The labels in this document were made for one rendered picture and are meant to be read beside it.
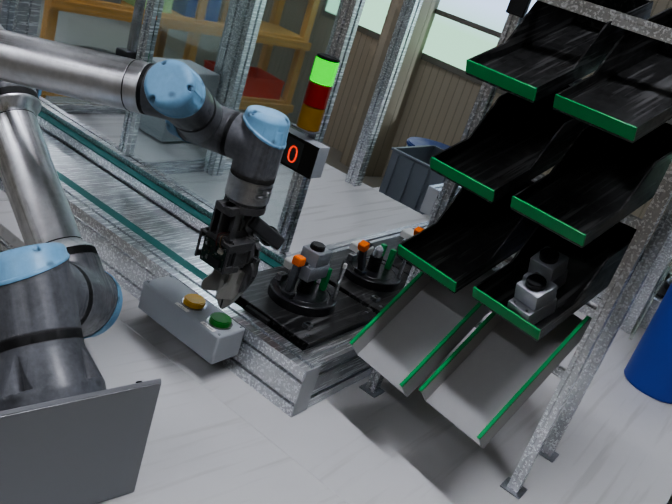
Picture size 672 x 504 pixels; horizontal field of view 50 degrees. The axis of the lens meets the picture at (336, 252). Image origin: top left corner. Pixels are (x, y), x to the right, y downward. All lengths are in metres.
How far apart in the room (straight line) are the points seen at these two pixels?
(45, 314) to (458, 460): 0.77
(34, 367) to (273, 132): 0.48
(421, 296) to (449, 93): 4.46
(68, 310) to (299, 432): 0.46
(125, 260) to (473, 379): 0.75
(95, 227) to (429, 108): 4.45
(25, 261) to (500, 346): 0.77
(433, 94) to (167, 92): 4.86
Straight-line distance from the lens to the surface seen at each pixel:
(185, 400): 1.30
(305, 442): 1.28
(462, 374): 1.27
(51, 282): 1.07
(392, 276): 1.67
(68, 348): 1.06
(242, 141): 1.15
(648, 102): 1.17
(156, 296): 1.39
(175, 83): 1.05
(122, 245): 1.56
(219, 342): 1.30
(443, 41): 5.81
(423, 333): 1.30
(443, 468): 1.36
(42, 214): 1.24
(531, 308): 1.14
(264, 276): 1.52
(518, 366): 1.27
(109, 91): 1.11
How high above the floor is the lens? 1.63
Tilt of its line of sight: 22 degrees down
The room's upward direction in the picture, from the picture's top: 19 degrees clockwise
